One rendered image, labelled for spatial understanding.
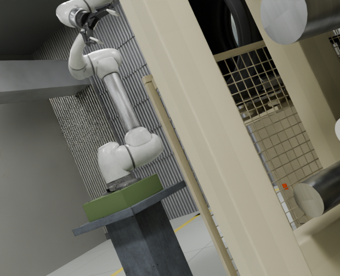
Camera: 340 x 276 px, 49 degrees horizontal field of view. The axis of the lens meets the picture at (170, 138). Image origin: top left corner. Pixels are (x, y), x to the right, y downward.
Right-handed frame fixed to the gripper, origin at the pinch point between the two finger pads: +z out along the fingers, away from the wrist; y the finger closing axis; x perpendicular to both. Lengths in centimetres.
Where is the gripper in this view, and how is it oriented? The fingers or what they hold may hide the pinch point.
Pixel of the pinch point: (107, 27)
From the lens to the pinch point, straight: 163.7
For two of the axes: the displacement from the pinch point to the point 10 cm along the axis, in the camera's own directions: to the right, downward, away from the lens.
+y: -5.1, 8.6, 0.0
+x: -5.7, -3.4, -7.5
